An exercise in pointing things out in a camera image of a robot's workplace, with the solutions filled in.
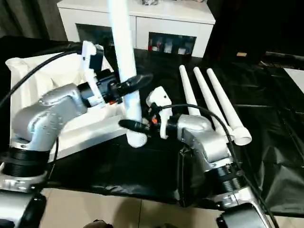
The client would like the white plastic table leg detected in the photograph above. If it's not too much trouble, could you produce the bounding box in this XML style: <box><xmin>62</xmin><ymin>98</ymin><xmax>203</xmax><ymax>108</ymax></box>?
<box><xmin>193</xmin><ymin>66</ymin><xmax>235</xmax><ymax>142</ymax></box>
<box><xmin>206</xmin><ymin>67</ymin><xmax>252</xmax><ymax>146</ymax></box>
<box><xmin>106</xmin><ymin>0</ymin><xmax>148</xmax><ymax>149</ymax></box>
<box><xmin>179</xmin><ymin>65</ymin><xmax>201</xmax><ymax>116</ymax></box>

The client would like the white plastic table top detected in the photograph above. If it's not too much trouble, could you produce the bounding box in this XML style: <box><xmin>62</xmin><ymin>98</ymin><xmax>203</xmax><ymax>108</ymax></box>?
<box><xmin>5</xmin><ymin>50</ymin><xmax>128</xmax><ymax>160</ymax></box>

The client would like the white cabinet with glass doors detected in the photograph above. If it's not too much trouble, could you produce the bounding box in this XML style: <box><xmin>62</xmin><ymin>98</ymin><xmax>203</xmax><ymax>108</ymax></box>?
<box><xmin>57</xmin><ymin>0</ymin><xmax>216</xmax><ymax>59</ymax></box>

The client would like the black mat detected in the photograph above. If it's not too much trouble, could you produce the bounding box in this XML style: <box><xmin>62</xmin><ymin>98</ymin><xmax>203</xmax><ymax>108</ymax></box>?
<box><xmin>0</xmin><ymin>35</ymin><xmax>304</xmax><ymax>218</ymax></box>

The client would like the grey curtain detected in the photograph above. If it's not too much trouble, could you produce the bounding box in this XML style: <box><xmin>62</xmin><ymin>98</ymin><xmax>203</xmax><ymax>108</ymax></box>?
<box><xmin>0</xmin><ymin>0</ymin><xmax>68</xmax><ymax>42</ymax></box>

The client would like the white sheet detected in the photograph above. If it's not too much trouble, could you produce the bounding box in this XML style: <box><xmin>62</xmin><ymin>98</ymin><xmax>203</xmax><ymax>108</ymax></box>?
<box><xmin>284</xmin><ymin>67</ymin><xmax>304</xmax><ymax>94</ymax></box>

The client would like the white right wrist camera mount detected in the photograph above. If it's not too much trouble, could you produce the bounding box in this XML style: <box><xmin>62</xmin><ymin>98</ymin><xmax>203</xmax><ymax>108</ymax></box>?
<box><xmin>145</xmin><ymin>86</ymin><xmax>173</xmax><ymax>139</ymax></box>

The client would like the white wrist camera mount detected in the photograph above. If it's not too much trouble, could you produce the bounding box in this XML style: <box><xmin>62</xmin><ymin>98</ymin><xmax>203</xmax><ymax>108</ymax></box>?
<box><xmin>80</xmin><ymin>40</ymin><xmax>105</xmax><ymax>108</ymax></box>
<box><xmin>145</xmin><ymin>86</ymin><xmax>173</xmax><ymax>139</ymax></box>

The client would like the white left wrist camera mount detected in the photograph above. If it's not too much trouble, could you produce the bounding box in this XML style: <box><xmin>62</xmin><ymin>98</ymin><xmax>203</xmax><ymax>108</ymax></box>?
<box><xmin>80</xmin><ymin>40</ymin><xmax>105</xmax><ymax>108</ymax></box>

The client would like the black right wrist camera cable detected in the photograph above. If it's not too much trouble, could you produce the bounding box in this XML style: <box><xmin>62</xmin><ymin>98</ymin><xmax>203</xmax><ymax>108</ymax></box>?
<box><xmin>154</xmin><ymin>104</ymin><xmax>281</xmax><ymax>228</ymax></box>

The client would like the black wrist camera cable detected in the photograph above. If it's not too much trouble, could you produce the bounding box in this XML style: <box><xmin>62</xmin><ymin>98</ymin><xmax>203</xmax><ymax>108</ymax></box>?
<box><xmin>0</xmin><ymin>46</ymin><xmax>84</xmax><ymax>107</ymax></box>
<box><xmin>154</xmin><ymin>104</ymin><xmax>281</xmax><ymax>228</ymax></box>

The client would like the black left wrist camera cable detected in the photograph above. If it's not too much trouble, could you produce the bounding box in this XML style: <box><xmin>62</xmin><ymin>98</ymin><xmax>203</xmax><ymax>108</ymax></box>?
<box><xmin>0</xmin><ymin>46</ymin><xmax>84</xmax><ymax>107</ymax></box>

